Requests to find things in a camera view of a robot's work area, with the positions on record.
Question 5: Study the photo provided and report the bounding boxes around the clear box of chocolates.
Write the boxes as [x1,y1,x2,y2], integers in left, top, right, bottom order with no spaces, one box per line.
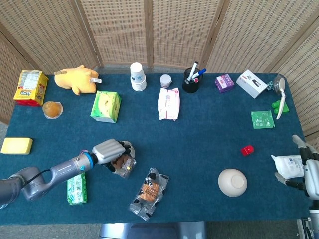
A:
[109,154,138,180]

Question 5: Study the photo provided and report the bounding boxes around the shiny metal scoop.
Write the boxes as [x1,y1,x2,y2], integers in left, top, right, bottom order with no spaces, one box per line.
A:
[273,74,286,93]

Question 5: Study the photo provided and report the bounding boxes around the white product box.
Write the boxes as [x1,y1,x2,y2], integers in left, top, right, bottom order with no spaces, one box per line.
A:
[235,69,269,99]

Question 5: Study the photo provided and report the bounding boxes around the yellow biscuit package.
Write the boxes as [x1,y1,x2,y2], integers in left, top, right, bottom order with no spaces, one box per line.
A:
[13,69,49,107]

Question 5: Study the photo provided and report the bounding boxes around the yellow sponge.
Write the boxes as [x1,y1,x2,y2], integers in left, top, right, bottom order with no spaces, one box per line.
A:
[0,137,33,155]

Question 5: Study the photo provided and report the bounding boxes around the white marker black cap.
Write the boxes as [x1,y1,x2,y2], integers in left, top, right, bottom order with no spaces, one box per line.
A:
[186,61,199,82]

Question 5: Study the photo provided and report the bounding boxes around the green tissue box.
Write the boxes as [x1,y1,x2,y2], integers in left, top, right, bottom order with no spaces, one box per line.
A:
[90,90,122,124]

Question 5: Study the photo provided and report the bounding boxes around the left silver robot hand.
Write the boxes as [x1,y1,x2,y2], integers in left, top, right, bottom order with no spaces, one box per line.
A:
[91,138,137,175]

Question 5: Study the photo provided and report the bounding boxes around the black mesh pen holder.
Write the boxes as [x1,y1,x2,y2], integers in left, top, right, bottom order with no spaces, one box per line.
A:
[181,67,203,94]

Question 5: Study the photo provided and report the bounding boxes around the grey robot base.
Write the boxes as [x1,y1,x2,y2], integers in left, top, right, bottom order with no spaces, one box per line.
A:
[99,221,208,239]

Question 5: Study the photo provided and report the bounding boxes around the green flat sachet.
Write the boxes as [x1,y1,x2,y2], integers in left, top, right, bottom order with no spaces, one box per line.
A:
[250,110,276,129]

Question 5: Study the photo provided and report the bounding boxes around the blue carpet table cover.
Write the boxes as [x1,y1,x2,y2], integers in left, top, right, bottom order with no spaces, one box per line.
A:
[0,72,314,226]

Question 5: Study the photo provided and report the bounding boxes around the green wipes pack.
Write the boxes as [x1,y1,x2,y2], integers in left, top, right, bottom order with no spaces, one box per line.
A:
[66,172,88,206]

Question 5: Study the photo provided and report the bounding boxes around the blue marker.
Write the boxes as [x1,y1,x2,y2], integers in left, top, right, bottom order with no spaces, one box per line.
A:
[191,68,207,81]

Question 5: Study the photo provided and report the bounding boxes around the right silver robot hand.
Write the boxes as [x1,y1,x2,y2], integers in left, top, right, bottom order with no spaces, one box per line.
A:
[274,134,319,200]

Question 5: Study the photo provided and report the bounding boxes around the bread in clear bag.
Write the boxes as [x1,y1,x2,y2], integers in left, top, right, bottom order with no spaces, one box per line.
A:
[128,167,170,222]

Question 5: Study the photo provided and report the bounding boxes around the small white jar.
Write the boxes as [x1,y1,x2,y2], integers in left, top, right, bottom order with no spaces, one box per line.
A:
[159,74,173,89]

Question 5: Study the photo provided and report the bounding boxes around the white plastic spoon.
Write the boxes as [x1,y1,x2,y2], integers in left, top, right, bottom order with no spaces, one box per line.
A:
[275,78,288,120]

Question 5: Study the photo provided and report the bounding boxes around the red small toy block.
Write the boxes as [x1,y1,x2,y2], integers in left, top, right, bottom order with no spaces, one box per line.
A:
[240,146,255,157]

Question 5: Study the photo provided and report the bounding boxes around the woven wooden folding screen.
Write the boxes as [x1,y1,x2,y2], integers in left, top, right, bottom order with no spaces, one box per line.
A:
[0,0,319,156]

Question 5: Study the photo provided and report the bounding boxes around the white pink wipes pack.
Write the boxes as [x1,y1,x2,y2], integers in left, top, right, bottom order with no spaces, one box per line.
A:
[157,87,180,121]

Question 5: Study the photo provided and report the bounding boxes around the purple small pack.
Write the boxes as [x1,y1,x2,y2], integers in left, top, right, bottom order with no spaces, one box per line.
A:
[215,73,235,94]

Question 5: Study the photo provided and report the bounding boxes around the white blue-label wipes pack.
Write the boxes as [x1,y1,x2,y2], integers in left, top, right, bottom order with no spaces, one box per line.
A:
[271,154,305,179]

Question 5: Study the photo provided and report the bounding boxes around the orange jelly cup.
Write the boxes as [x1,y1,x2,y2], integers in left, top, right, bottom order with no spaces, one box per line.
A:
[42,100,64,120]

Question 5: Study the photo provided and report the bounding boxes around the beige upturned bowl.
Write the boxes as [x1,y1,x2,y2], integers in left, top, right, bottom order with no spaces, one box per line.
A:
[218,168,248,198]

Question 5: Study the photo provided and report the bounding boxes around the stack of paper cups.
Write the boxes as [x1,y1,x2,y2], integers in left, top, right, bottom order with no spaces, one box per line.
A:
[130,62,147,92]

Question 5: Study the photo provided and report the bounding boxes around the green toy block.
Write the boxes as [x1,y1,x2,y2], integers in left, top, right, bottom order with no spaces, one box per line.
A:
[271,99,290,115]

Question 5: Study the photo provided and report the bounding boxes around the yellow plush toy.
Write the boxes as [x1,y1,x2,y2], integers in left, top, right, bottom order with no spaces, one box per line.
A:
[54,65,103,96]

